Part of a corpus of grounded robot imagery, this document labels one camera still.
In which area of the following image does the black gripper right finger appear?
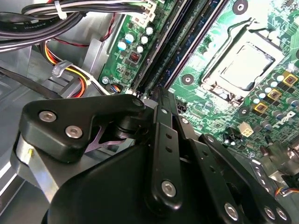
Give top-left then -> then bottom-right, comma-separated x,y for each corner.
173,91 -> 292,224

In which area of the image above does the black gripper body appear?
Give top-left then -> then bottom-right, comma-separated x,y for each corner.
43,142 -> 292,224

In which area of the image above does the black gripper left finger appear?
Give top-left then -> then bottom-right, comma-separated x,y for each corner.
10,90 -> 184,210

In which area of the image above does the dark RAM stick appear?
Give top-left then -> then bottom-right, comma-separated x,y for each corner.
151,0 -> 231,93

